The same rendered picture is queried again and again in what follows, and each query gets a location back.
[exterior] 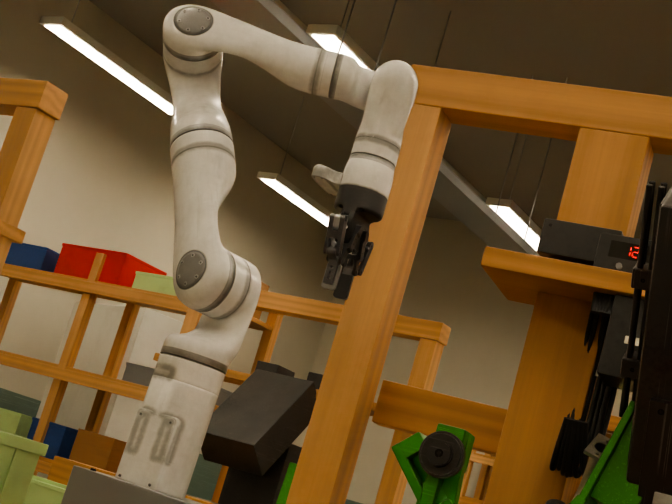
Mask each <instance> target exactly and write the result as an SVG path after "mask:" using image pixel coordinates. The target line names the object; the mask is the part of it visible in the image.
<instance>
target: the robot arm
mask: <svg viewBox="0 0 672 504"><path fill-rule="evenodd" d="M223 53H228V54H232V55H235V56H239V57H241V58H244V59H246V60H248V61H250V62H252V63H254V64H256V65H257V66H259V67H261V68H262V69H264V70H265V71H267V72H268V73H270V74H271V75H272V76H274V77H275V78H277V79H278V80H280V81H281V82H283V83H284V84H286V85H288V86H290V87H292V88H294V89H296V90H299V91H302V92H305V93H309V94H313V95H317V96H321V97H326V98H330V99H335V100H340V101H343V102H345V103H347V104H349V105H351V106H353V107H356V108H358V109H361V110H363V111H364V115H363V119H362V122H361V125H360V127H359V130H358V132H357V135H356V138H355V141H354V144H353V148H352V151H351V154H350V158H349V160H348V162H347V164H346V167H345V169H344V172H343V173H340V172H337V171H335V170H333V169H331V168H329V167H327V166H324V165H321V164H317V165H316V166H314V168H313V172H312V175H311V177H312V178H313V179H314V180H315V182H316V183H317V184H318V185H319V186H320V187H321V188H322V189H323V190H324V191H326V192H327V193H328V194H330V195H332V196H336V199H335V202H334V208H335V209H336V211H338V212H339V213H340V214H335V213H331V214H330V216H329V222H328V227H327V233H326V238H325V244H324V249H323V253H324V254H327V257H326V260H327V261H328V263H327V266H326V270H325V273H324V277H323V280H322V283H321V286H322V287H323V288H324V289H328V290H332V291H334V293H333V296H334V297H335V298H337V299H342V300H347V299H348V296H349V293H350V289H351V286H352V283H353V279H354V276H357V275H359V276H361V275H362V273H363V271H364V269H365V266H366V264H367V261H368V259H369V256H370V254H371V252H372V249H373V247H374V243H373V242H370V241H368V238H369V226H370V224H371V223H374V222H375V223H376V222H379V221H381V220H382V218H383V215H384V211H385V208H386V204H387V201H388V197H389V194H390V190H391V187H392V183H393V177H394V171H395V167H396V164H397V160H398V157H399V153H400V149H401V145H402V139H403V132H404V128H405V125H406V122H407V120H408V117H409V114H410V111H411V108H412V107H413V105H414V102H415V98H416V94H417V90H418V78H417V75H416V73H415V71H414V69H413V68H412V67H411V66H410V65H409V64H407V63H406V62H404V61H400V60H392V61H388V62H386V63H384V64H382V65H381V66H380V67H379V68H378V69H377V70H376V71H373V70H370V69H367V68H365V67H362V66H360V65H359V64H358V62H357V61H356V60H355V59H354V58H353V57H351V56H348V55H345V54H341V53H340V54H339V53H337V52H333V51H329V50H324V49H320V48H316V47H312V46H308V45H304V44H300V43H297V42H294V41H291V40H288V39H285V38H282V37H280V36H277V35H275V34H272V33H270V32H267V31H265V30H263V29H260V28H258V27H255V26H253V25H250V24H248V23H245V22H243V21H240V20H238V19H235V18H233V17H230V16H228V15H226V14H223V13H221V12H218V11H216V10H213V9H210V8H207V7H204V6H199V5H191V4H188V5H181V6H178V7H176V8H174V9H172V10H171V11H170V12H169V13H168V14H167V15H166V17H165V19H164V23H163V60H164V64H165V69H166V73H167V77H168V81H169V86H170V91H171V97H172V103H173V114H172V121H171V128H170V155H171V169H172V176H173V188H174V212H175V234H174V254H173V285H174V290H175V293H176V295H177V297H178V299H179V300H180V301H181V302H182V303H183V304H184V305H186V306H187V307H189V308H191V309H193V310H195V311H197V312H199V313H201V314H202V316H201V318H200V320H199V322H198V324H197V326H196V328H195V329H194V330H192V331H190V332H188V333H183V334H171V335H169V336H167V337H166V339H165V341H164V343H163V346H162V349H161V352H160V353H161V354H160V355H159V358H158V361H157V364H156V367H155V370H154V373H153V375H152V378H151V381H150V384H149V387H148V390H147V393H146V396H145V398H144V401H143V404H142V407H141V408H140V409H138V411H137V414H136V417H135V420H134V423H133V426H132V429H131V432H130V435H129V437H128V440H127V443H126V446H125V449H124V452H123V455H122V458H121V461H120V464H119V466H118V469H117V472H116V475H115V478H117V479H120V480H123V481H126V482H129V483H132V484H135V485H138V486H141V487H144V488H147V489H150V490H153V491H157V492H160V493H163V494H167V495H170V496H173V497H177V498H180V499H185V496H186V493H187V490H188V487H189V484H190V481H191V478H192V475H193V472H194V469H195V466H196V463H197V460H198V457H199V454H200V450H201V447H202V444H203V441H204V438H205V435H206V432H207V429H208V426H209V423H210V420H211V417H212V414H213V411H214V408H215V405H216V402H217V399H218V396H219V393H220V390H221V387H222V384H223V381H224V378H225V374H226V372H227V369H228V367H229V365H230V363H231V362H232V361H233V359H234V358H235V357H236V355H237V354H238V352H239V350H240V348H241V346H242V343H243V340H244V338H245V335H246V333H247V330H248V327H249V325H250V322H251V320H252V317H253V315H254V312H255V309H256V307H257V304H258V300H259V297H260V292H261V276H260V273H259V271H258V269H257V268H256V266H254V265H253V264H252V263H250V262H249V261H247V260H245V259H243V258H241V257H239V256H237V255H235V254H234V253H232V252H230V251H228V250H226V249H224V247H223V246H222V244H221V241H220V236H219V230H218V209H219V207H220V205H221V204H222V202H223V201H224V199H225V198H226V196H227V195H228V193H229V192H230V190H231V188H232V186H233V184H234V181H235V177H236V162H235V152H234V143H233V138H232V133H231V129H230V126H229V123H228V121H227V119H226V117H225V115H224V112H223V110H222V106H221V97H220V84H221V68H222V61H223ZM337 241H338V242H337ZM330 246H331V247H330ZM351 252H352V254H349V253H351ZM348 259H349V261H348ZM347 262H348V263H347ZM360 262H361V263H360ZM359 263H360V265H359ZM340 264H341V265H340Z"/></svg>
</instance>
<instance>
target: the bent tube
mask: <svg viewBox="0 0 672 504"><path fill-rule="evenodd" d="M609 440H610V438H608V437H606V436H604V435H602V434H600V433H598V435H597V436H596V437H595V438H594V439H593V440H592V442H591V443H590V444H589V445H588V446H587V447H586V448H585V450H584V452H583V453H584V454H585V455H587V456H589V459H588V462H587V465H586V468H585V471H584V474H583V477H582V480H581V482H580V485H579V487H578V489H577V491H576V493H575V495H574V497H573V499H574V498H575V497H576V496H577V495H578V494H580V493H581V491H582V489H583V487H584V485H585V483H586V482H587V480H588V478H589V476H590V474H591V472H592V471H593V469H594V467H595V465H596V463H597V461H598V460H599V458H600V456H601V454H602V452H603V451H604V449H605V447H606V445H607V443H608V441H609ZM573 499H572V500H573Z"/></svg>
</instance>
